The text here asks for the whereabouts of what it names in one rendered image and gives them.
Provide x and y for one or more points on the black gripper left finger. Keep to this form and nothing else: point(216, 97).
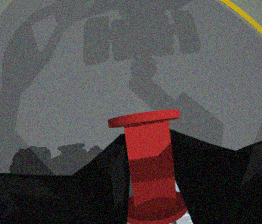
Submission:
point(97, 194)

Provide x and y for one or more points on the grey crank handle with red knob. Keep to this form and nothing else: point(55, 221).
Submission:
point(156, 197)

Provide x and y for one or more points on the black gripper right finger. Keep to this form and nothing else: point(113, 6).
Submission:
point(211, 179)

